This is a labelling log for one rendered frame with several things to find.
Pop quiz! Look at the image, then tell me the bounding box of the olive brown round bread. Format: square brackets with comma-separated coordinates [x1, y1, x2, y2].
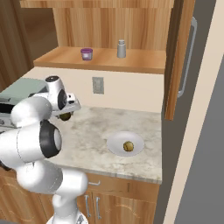
[122, 141, 135, 152]

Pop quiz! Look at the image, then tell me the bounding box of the wooden base cabinet door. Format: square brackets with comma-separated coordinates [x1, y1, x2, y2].
[38, 191, 94, 224]
[92, 191, 159, 224]
[0, 167, 49, 224]

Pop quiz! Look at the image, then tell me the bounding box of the grey drawer handle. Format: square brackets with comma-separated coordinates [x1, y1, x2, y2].
[87, 179, 102, 187]

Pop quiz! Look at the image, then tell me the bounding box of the grey wall cabinet door handle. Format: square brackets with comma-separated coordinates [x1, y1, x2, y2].
[177, 17, 199, 99]

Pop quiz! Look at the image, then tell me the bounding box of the wooden drawer front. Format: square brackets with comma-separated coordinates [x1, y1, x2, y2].
[83, 171, 161, 203]

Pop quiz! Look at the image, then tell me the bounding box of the dark green avocado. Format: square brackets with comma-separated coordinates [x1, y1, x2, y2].
[59, 111, 73, 122]

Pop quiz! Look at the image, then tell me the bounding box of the wooden wall cabinet door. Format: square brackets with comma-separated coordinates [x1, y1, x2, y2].
[164, 0, 197, 122]

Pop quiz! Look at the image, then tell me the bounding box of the purple jam jar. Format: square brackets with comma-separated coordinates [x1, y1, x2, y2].
[80, 47, 94, 61]

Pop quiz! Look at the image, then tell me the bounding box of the white round plate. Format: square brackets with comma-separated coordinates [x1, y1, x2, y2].
[106, 130, 145, 158]

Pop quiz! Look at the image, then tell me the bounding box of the grey wall outlet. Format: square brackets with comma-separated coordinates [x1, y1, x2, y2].
[92, 76, 105, 95]

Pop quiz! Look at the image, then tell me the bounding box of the grey shaker bottle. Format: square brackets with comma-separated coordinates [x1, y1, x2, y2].
[116, 39, 127, 59]

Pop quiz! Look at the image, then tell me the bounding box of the wooden wall cabinet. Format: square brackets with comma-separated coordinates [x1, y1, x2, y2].
[19, 0, 176, 75]

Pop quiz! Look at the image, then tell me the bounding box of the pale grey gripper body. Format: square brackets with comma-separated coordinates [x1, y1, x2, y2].
[51, 99, 82, 119]

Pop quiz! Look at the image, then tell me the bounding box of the grey base cabinet door handle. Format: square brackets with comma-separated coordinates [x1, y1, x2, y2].
[84, 194, 92, 219]
[94, 196, 102, 221]

